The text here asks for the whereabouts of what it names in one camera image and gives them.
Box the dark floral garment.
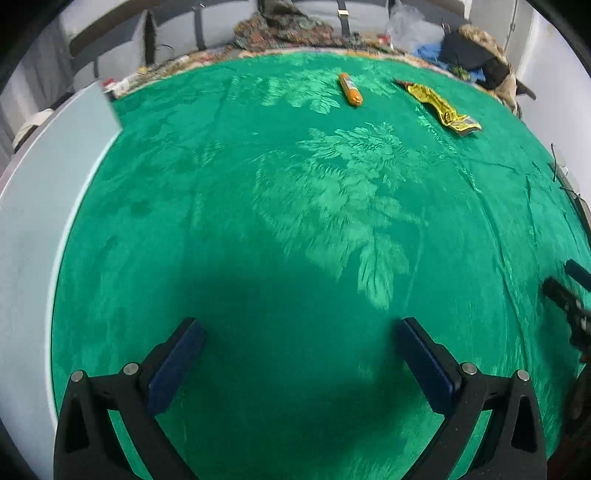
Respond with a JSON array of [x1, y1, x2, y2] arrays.
[[232, 8, 340, 52]]

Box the black bag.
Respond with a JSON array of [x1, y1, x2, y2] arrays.
[[438, 28, 511, 90]]

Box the brown headboard panel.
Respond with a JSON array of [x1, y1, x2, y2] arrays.
[[69, 8, 151, 58]]

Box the gold foil snack packet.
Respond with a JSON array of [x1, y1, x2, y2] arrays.
[[434, 102, 482, 137]]

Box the small orange sausage stick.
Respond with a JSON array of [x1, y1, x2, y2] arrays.
[[338, 72, 363, 109]]

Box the floral bed sheet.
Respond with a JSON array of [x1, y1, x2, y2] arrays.
[[111, 32, 525, 121]]

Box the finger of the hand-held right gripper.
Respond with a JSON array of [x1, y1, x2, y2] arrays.
[[566, 259, 591, 292], [542, 277, 591, 325]]

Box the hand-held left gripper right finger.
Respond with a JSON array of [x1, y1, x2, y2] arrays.
[[397, 316, 549, 480]]

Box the yellow snack packet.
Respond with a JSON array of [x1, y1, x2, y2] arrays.
[[394, 79, 445, 112]]

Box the grey curtain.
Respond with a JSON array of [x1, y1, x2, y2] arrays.
[[0, 14, 75, 158]]

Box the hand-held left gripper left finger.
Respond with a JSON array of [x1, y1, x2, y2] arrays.
[[53, 318, 207, 480]]

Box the clear plastic bag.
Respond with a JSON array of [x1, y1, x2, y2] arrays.
[[385, 4, 440, 52]]

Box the white cloth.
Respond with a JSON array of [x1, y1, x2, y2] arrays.
[[13, 107, 54, 151]]

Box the grey two-tone pillow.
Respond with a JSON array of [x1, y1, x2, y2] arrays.
[[60, 10, 149, 86], [293, 0, 394, 37], [150, 0, 262, 52]]

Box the green patterned blanket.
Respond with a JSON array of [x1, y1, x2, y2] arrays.
[[50, 50, 591, 480]]

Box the blue cloth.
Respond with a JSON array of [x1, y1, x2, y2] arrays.
[[412, 43, 445, 63]]

